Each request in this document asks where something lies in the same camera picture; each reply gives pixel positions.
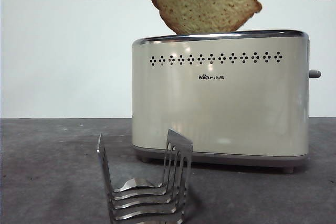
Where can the brown crusted bread slice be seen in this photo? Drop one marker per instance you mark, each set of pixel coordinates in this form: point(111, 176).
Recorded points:
point(199, 3)

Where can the grey toaster lever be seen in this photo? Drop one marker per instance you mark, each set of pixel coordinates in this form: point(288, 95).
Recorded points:
point(315, 74)

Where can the cream metal toaster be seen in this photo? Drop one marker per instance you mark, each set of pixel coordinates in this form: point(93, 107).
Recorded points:
point(223, 103)

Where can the steel bread rack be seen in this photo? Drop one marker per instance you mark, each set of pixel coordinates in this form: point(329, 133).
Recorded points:
point(139, 183)

